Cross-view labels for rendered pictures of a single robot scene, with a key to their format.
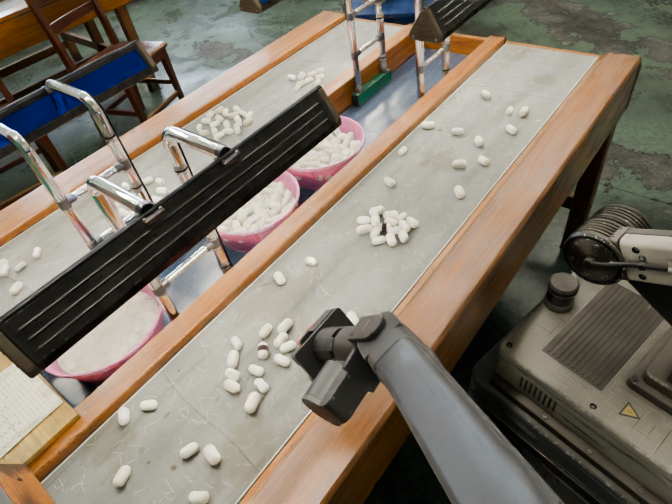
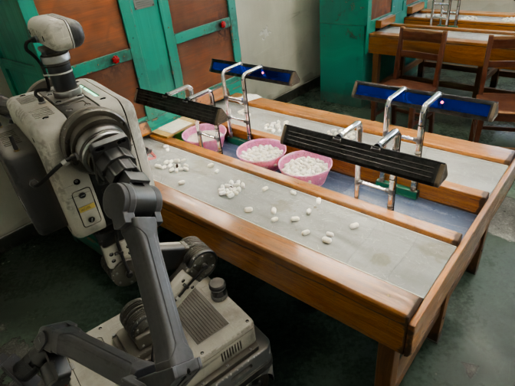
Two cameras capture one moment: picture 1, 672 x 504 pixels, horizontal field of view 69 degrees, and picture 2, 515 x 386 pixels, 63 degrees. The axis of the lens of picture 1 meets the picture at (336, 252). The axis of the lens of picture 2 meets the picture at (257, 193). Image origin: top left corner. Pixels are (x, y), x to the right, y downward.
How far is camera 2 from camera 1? 2.01 m
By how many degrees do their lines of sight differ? 65
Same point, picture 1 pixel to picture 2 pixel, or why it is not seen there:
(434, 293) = (182, 197)
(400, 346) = not seen: hidden behind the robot
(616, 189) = not seen: outside the picture
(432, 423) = not seen: hidden behind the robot
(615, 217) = (195, 245)
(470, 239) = (208, 207)
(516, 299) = (313, 371)
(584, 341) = (191, 301)
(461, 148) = (293, 214)
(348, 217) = (244, 179)
